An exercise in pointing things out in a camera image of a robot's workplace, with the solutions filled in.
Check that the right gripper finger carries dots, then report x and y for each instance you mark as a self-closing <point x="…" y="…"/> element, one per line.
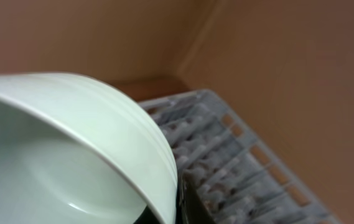
<point x="190" y="209"/>

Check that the mint green bowl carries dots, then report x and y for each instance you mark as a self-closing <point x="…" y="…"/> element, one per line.
<point x="76" y="150"/>

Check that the grey dishwasher rack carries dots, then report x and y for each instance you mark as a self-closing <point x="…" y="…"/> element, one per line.
<point x="237" y="177"/>

